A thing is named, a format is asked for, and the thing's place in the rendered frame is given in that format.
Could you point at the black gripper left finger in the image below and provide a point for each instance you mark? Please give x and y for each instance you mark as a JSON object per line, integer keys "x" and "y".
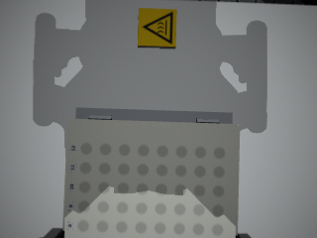
{"x": 55, "y": 233}

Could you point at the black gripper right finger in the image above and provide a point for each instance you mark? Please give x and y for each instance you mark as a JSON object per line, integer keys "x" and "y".
{"x": 243, "y": 235}

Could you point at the white well plate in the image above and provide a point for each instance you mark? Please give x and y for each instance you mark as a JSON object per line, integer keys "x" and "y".
{"x": 151, "y": 179}

